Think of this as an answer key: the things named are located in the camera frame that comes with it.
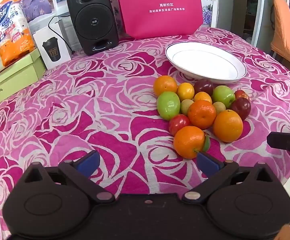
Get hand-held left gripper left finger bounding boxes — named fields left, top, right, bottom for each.
left=22, top=150, right=115, bottom=204

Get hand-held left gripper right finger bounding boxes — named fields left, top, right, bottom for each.
left=182, top=152, right=273, bottom=204

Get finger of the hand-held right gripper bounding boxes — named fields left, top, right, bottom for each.
left=267, top=132, right=290, bottom=161

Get small green lime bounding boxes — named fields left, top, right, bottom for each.
left=202, top=135, right=211, bottom=152

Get mandarin orange with stem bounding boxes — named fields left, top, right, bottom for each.
left=173, top=126, right=206, bottom=159

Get small bright red fruit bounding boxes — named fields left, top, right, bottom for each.
left=169, top=114, right=191, bottom=136

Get dark red plum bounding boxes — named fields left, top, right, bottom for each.
left=231, top=97, right=252, bottom=120
left=194, top=78, right=214, bottom=96

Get small tan round fruit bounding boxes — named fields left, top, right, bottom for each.
left=212, top=101, right=226, bottom=115
left=180, top=99, right=194, bottom=116

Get red and yellow apple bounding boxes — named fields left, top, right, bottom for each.
left=234, top=89, right=250, bottom=101

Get small orange tangerine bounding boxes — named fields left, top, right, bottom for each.
left=194, top=91, right=212, bottom=104

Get green apple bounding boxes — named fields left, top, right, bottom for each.
left=156, top=91, right=181, bottom=120
left=212, top=85, right=236, bottom=108

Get white oval plate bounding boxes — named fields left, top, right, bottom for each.
left=165, top=42, right=247, bottom=84

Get person's left hand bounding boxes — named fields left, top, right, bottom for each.
left=275, top=224, right=290, bottom=240

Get pink rose print tablecloth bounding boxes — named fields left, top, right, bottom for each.
left=0, top=26, right=290, bottom=240

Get yellow-orange citrus fruit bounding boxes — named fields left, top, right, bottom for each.
left=177, top=82, right=195, bottom=102

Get orange covered chair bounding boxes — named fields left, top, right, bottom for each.
left=270, top=0, right=290, bottom=74

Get green cardboard box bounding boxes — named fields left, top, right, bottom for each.
left=0, top=47, right=46, bottom=110

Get white box with cup print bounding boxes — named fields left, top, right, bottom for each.
left=32, top=21, right=72, bottom=70

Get black speaker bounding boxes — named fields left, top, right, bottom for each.
left=67, top=0, right=119, bottom=56

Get pink fabric bag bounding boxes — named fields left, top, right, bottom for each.
left=114, top=0, right=203, bottom=40

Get bedding photo poster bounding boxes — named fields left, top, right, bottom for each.
left=17, top=0, right=73, bottom=34

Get grey sliding door frame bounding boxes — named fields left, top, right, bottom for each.
left=250, top=0, right=273, bottom=47

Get black cable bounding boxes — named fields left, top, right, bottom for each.
left=48, top=15, right=73, bottom=55

